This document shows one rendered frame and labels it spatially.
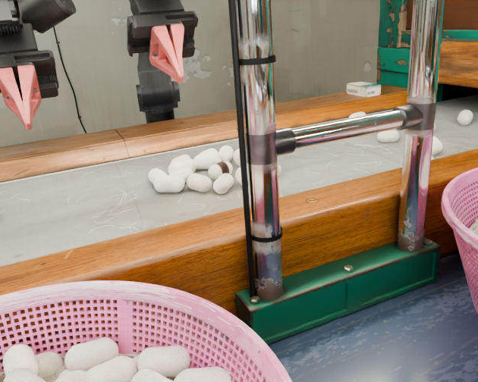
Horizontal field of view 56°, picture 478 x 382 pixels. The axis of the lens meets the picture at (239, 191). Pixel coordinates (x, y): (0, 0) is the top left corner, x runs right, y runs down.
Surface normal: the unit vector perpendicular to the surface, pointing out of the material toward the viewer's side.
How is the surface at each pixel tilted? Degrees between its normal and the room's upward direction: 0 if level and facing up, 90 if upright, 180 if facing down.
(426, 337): 0
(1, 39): 41
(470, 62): 67
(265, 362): 75
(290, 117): 45
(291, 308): 90
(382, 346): 0
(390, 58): 90
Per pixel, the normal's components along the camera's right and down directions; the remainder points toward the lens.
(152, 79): 0.15, -0.07
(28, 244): -0.07, -0.93
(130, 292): -0.22, 0.11
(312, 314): 0.41, 0.31
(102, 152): 0.24, -0.44
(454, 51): -0.87, -0.16
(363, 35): -0.87, 0.24
